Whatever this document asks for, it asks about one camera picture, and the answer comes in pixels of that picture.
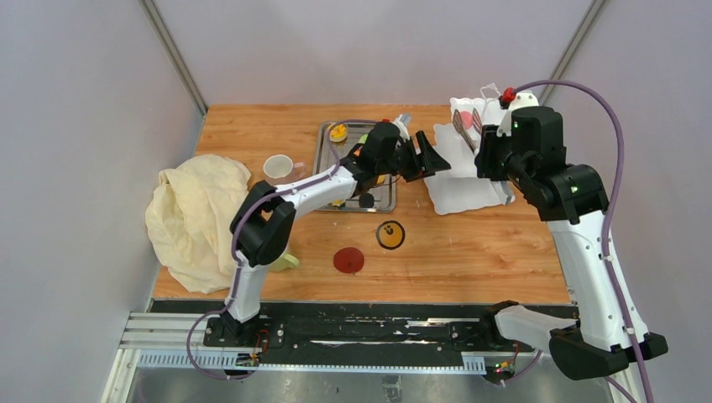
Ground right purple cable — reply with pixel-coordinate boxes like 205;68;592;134
500;80;657;403

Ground red apple coaster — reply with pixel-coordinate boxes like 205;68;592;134
332;247;365;274

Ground pink handled white mug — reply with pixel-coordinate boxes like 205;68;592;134
263;154;306;186

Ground purple cable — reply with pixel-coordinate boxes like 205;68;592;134
186;118;385;381
500;80;657;403

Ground green handled white mug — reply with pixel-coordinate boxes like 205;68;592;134
269;252;301;272

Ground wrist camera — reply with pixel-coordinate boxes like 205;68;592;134
392;113;411;142
496;88;540;137

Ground black sandwich cookie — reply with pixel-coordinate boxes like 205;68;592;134
359;192;374;209

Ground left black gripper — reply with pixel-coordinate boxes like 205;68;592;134
378;132;452;184

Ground pink macaron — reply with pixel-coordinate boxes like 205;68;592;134
459;111;473;129

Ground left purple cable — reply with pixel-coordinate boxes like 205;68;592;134
186;118;385;381

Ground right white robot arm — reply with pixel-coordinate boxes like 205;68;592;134
475;106;668;380

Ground white three-tier dessert stand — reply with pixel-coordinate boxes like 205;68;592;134
425;83;516;215

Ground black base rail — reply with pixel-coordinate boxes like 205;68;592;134
149;300;544;384

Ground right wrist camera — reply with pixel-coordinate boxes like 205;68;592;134
496;88;540;137

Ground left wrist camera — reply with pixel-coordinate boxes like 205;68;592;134
392;113;411;142

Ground steel baking tray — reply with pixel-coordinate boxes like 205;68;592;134
312;120;398;213

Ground cream cloth bag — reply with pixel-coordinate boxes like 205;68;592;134
145;154;251;294

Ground metal serving tongs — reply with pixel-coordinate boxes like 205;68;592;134
452;109;482;155

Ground yellow face coaster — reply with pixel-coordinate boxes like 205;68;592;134
375;220;406;250

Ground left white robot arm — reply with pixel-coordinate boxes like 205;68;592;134
220;113;451;347

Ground yellow flower tart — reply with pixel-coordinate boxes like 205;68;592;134
327;123;348;143

